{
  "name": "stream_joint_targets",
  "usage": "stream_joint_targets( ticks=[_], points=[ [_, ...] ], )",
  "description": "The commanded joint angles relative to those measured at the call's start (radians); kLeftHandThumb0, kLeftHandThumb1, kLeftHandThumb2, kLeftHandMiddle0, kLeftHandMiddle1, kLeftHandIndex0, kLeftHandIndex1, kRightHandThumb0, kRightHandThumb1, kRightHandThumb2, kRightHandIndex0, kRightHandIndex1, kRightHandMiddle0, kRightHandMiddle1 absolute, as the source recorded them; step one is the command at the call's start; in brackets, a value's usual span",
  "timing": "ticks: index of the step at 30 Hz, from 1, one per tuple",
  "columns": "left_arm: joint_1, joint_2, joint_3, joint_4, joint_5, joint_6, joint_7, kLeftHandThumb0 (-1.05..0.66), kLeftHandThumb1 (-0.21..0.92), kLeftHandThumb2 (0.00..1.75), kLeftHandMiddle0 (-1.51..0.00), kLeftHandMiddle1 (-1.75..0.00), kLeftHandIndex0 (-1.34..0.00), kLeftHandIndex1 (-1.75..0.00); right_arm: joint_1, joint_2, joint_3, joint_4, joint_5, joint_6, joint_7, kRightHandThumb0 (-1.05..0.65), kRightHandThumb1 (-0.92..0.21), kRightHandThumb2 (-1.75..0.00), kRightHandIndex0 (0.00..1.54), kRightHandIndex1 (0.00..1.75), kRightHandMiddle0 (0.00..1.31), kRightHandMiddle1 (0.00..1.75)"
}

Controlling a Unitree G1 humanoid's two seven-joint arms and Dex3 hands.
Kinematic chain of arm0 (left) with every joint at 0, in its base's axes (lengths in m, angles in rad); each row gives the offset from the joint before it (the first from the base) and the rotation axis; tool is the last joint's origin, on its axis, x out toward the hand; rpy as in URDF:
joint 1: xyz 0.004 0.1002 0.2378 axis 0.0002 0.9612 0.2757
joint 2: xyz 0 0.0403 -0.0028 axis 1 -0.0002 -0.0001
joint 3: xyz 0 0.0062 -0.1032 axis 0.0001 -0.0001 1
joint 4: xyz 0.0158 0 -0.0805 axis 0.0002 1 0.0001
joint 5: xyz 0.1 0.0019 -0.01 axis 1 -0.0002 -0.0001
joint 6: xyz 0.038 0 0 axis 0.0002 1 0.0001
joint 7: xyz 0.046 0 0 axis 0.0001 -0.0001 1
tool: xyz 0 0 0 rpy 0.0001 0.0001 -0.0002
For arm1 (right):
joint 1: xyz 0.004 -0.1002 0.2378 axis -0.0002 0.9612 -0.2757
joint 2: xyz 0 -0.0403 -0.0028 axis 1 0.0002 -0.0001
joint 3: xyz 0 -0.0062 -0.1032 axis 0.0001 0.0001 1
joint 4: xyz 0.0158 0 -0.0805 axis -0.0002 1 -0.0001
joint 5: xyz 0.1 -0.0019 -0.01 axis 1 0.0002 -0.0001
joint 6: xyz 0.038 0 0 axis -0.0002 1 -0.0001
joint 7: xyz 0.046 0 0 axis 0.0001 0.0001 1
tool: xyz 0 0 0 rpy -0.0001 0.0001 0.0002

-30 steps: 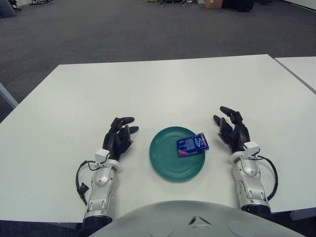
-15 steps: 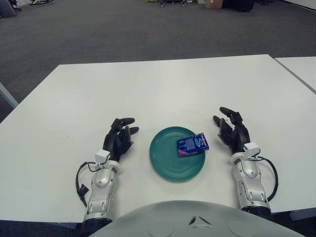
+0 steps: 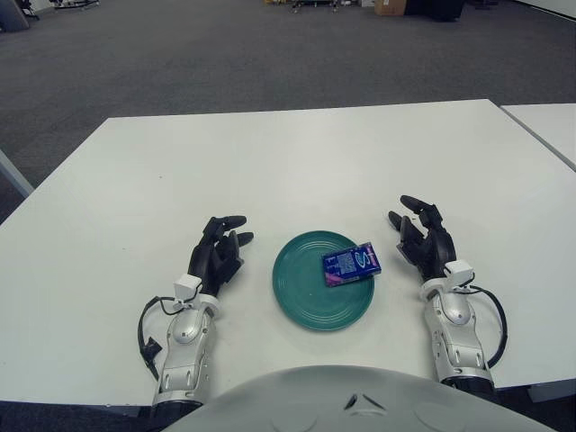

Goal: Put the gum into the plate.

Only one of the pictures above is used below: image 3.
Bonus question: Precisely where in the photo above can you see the brown cardboard box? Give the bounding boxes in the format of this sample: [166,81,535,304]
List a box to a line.
[373,0,409,15]

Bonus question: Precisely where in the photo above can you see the grey robot torso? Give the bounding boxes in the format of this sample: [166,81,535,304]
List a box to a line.
[173,364,576,432]

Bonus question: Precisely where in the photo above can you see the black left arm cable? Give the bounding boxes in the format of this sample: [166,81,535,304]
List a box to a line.
[138,294,181,382]

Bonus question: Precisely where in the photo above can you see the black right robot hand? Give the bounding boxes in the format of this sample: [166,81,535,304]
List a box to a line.
[387,193,458,284]

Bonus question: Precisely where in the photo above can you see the grey table frame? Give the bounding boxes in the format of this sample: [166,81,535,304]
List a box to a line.
[526,384,576,401]

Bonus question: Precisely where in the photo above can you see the teal ceramic plate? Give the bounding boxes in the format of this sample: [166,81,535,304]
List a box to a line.
[271,230,377,334]

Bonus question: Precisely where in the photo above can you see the purple blue gum pack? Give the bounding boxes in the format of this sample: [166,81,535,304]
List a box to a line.
[320,241,383,288]

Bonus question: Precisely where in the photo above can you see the black cabinet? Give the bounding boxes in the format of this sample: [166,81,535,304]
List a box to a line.
[404,0,464,22]

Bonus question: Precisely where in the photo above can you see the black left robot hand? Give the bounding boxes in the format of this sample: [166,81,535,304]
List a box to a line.
[186,215,256,298]

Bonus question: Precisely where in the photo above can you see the black chair bases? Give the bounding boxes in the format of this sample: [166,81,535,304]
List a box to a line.
[287,0,343,13]

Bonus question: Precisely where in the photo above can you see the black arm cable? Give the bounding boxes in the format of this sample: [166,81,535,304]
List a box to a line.
[138,294,181,382]
[467,285,509,368]

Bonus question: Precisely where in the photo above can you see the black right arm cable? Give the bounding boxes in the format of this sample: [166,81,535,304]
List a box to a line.
[467,285,509,368]

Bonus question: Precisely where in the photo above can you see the grey side table edge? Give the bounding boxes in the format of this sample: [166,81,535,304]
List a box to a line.
[0,148,35,199]

